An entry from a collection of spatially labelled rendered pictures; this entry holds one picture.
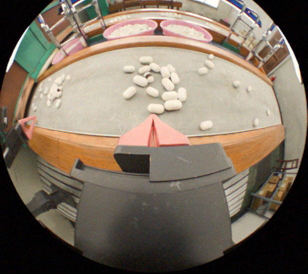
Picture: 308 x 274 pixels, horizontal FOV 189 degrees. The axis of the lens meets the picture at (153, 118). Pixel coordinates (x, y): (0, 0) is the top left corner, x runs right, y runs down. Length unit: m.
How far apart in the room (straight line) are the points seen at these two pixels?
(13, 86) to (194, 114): 0.99
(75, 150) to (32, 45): 0.91
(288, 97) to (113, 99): 4.53
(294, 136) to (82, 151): 4.68
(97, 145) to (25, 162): 1.62
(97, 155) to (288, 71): 4.69
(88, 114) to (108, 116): 0.06
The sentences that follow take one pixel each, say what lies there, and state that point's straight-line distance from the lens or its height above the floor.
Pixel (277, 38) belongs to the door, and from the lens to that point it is 4.95.
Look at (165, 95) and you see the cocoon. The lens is 0.20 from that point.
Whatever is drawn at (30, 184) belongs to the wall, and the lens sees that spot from 1.85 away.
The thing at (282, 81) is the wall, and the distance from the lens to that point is 4.53.
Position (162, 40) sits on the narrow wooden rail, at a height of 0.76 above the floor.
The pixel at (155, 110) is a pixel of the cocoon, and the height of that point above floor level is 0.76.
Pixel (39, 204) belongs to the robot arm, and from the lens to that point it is 0.53.
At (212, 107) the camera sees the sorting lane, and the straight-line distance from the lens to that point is 0.26.
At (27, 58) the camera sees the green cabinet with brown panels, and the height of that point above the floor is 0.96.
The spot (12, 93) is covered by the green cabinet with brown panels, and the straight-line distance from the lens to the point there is 0.88.
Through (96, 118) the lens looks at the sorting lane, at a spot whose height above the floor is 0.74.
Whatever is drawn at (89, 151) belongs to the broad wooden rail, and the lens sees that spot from 0.22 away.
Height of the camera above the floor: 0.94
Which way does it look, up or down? 76 degrees down
